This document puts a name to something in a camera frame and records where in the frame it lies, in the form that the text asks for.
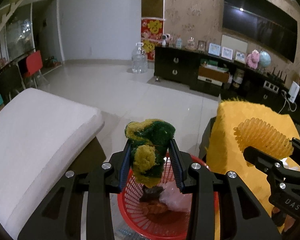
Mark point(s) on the red chair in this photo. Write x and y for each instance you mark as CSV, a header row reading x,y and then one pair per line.
x,y
33,63

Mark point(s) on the white picture frame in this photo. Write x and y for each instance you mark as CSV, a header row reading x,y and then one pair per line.
x,y
227,53

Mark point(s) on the person's right hand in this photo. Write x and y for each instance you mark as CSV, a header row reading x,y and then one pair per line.
x,y
291,226

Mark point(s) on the black wall television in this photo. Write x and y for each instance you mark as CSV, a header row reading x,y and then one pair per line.
x,y
264,23

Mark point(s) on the light blue globe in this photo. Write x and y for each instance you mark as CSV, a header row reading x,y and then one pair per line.
x,y
264,59

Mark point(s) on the white wall board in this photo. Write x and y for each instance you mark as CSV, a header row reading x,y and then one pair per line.
x,y
234,44

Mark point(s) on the red festive poster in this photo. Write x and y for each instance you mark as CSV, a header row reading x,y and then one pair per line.
x,y
151,35

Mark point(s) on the white router box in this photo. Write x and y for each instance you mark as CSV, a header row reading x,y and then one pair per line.
x,y
293,92

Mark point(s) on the large clear water bottle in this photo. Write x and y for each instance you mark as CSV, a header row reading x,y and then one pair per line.
x,y
139,59

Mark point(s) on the yellow table cloth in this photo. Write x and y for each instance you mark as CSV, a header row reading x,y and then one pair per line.
x,y
223,153

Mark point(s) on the blue picture frame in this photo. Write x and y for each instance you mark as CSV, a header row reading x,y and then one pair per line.
x,y
214,49

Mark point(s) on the black tv cabinet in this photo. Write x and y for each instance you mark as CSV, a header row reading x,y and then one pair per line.
x,y
223,78

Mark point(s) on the brown small photo frame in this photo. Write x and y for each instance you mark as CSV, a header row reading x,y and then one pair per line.
x,y
201,46

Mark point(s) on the red plastic mesh basket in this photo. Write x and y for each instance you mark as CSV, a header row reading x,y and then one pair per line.
x,y
152,220

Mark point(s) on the black wifi router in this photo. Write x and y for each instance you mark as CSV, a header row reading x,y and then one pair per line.
x,y
276,77

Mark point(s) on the green yellow knitted cloth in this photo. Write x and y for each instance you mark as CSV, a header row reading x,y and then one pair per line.
x,y
149,140

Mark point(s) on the pink plush toy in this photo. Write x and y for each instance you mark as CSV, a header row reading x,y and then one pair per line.
x,y
253,59

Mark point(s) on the white small camera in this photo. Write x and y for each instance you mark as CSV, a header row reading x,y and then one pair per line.
x,y
165,40

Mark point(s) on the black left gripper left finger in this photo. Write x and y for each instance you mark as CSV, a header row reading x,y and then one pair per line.
x,y
59,215

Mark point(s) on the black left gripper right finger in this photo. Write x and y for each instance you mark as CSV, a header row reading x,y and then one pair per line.
x,y
241,214

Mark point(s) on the clear plastic bag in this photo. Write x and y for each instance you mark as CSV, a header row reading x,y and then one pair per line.
x,y
174,199

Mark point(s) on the black wrapper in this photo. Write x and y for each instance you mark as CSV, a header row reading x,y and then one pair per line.
x,y
151,194

